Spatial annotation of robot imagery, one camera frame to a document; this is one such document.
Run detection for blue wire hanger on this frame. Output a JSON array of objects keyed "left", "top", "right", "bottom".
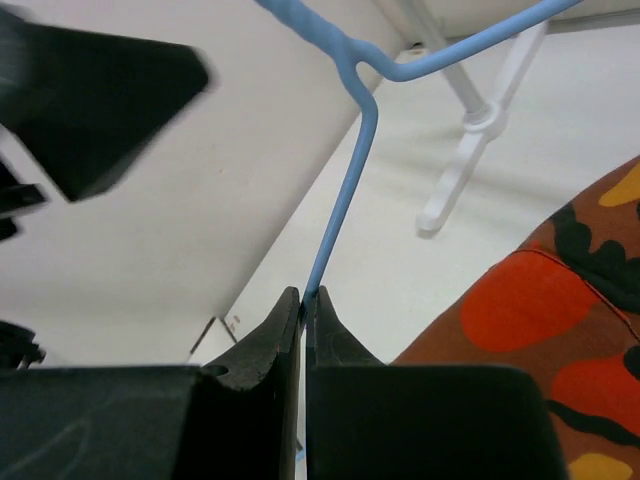
[{"left": 264, "top": 1, "right": 569, "bottom": 321}]

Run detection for white clothes rack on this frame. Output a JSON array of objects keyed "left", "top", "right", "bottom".
[{"left": 416, "top": 21, "right": 548, "bottom": 233}]

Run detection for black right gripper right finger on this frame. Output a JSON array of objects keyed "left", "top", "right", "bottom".
[{"left": 305, "top": 288, "right": 567, "bottom": 480}]

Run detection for orange camouflage trousers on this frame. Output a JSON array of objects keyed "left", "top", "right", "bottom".
[{"left": 397, "top": 160, "right": 639, "bottom": 479}]

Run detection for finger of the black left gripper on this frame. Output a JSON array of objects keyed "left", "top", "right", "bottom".
[{"left": 1, "top": 9, "right": 210, "bottom": 202}]

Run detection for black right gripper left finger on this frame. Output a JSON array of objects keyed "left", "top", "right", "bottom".
[{"left": 1, "top": 287, "right": 300, "bottom": 479}]

